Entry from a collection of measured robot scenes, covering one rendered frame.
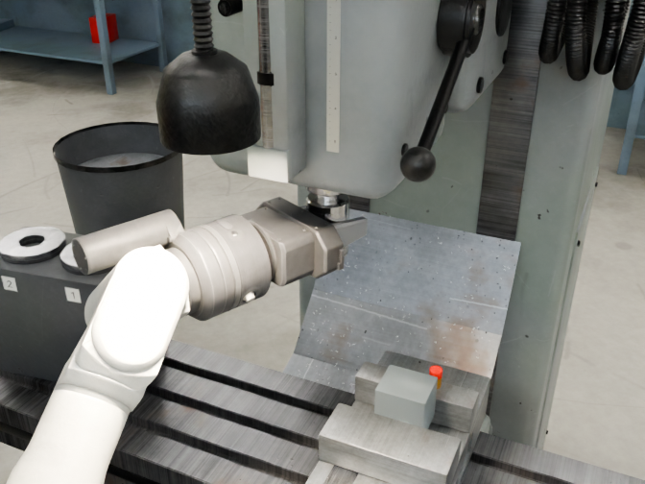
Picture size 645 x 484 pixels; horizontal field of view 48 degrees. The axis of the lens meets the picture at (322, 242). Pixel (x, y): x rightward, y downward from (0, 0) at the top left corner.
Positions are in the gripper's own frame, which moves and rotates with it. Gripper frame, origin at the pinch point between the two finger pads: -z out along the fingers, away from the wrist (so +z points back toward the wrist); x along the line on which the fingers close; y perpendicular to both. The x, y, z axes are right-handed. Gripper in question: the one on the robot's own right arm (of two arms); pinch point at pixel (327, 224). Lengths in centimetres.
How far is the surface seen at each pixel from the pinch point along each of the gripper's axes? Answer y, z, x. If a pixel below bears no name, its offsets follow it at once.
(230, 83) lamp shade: -22.2, 20.3, -13.1
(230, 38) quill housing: -21.3, 10.7, 1.1
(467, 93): -13.3, -14.3, -5.9
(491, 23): -19.6, -19.8, -3.9
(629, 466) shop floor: 122, -124, 6
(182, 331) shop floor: 123, -60, 149
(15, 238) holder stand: 13, 20, 44
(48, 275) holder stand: 14.5, 19.9, 33.9
